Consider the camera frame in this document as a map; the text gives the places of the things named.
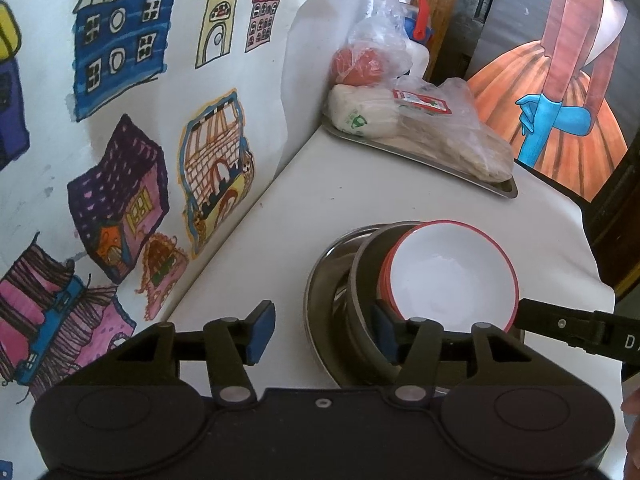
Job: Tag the person's right forearm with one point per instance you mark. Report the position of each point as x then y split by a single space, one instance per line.
632 440

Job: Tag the steel bowl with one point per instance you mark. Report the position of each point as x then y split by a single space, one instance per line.
362 305

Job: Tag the white printed table cover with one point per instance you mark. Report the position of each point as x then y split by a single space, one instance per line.
310 195

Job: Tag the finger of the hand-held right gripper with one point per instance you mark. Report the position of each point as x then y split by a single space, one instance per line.
555 322

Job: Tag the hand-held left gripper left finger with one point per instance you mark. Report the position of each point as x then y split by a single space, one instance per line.
262 332

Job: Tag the plastic bag of tomatoes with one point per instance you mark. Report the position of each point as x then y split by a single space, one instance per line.
372 55

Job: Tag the white packet with green mark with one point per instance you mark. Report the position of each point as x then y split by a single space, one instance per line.
357 112

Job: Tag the clear plastic bag of food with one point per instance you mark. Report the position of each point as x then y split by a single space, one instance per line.
450 130

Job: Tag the house drawings wall poster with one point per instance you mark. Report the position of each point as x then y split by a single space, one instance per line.
140 135

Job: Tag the steel plate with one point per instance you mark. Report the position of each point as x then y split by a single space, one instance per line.
327 305

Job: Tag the orange dress door poster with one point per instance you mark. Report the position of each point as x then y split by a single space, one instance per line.
560 110

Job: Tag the steel tray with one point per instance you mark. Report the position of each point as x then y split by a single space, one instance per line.
500 189

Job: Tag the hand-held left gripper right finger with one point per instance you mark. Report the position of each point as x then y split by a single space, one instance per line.
385 332

